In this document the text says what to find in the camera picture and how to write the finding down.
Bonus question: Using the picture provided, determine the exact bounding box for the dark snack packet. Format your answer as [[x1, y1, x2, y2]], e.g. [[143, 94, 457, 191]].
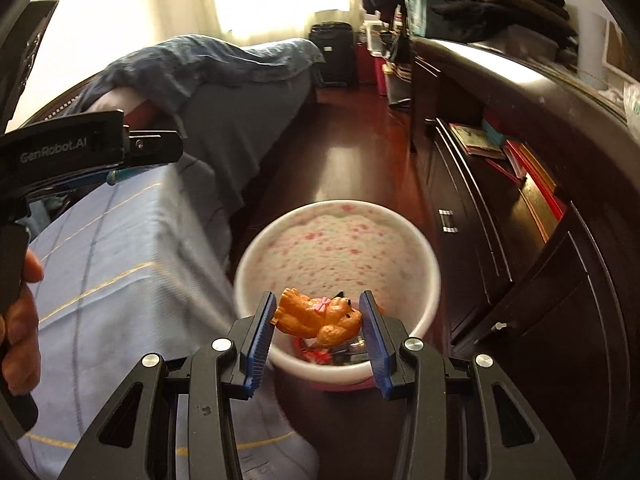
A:
[[329, 336, 369, 366]]

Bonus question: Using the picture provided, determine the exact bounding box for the orange toy dog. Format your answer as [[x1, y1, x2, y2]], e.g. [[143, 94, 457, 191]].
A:
[[271, 288, 362, 349]]

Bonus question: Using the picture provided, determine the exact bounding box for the red snack wrapper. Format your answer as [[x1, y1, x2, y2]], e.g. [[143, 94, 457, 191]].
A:
[[291, 337, 333, 365]]

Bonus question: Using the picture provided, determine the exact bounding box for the pink speckled trash bin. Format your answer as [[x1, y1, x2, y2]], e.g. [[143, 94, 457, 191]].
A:
[[233, 199, 443, 392]]

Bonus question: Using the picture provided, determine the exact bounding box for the person's left hand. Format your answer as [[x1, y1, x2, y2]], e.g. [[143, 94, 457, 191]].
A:
[[1, 249, 44, 396]]

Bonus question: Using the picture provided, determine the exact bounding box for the pink red folded quilt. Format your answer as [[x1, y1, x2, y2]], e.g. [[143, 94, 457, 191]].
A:
[[87, 87, 163, 129]]

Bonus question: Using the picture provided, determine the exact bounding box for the blue duvet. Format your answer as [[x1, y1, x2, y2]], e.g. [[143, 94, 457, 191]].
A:
[[66, 35, 324, 115]]

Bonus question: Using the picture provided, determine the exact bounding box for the bed with dark base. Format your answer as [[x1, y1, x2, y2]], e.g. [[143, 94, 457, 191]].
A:
[[58, 64, 320, 214]]

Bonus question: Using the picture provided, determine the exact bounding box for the dark wooden dresser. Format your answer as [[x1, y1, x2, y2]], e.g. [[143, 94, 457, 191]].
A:
[[411, 39, 639, 479]]

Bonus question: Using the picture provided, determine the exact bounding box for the black suitcase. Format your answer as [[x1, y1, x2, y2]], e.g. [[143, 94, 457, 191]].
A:
[[308, 22, 357, 87]]

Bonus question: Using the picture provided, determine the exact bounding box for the teal patterned bag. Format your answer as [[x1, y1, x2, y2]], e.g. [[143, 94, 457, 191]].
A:
[[401, 0, 442, 39]]

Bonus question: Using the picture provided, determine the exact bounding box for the folded dark clothes stack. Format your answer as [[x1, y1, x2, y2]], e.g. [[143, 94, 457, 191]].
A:
[[430, 0, 577, 46]]

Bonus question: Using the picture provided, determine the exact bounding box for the white plastic bag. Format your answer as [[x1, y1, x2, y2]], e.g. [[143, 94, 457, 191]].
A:
[[623, 84, 640, 142]]

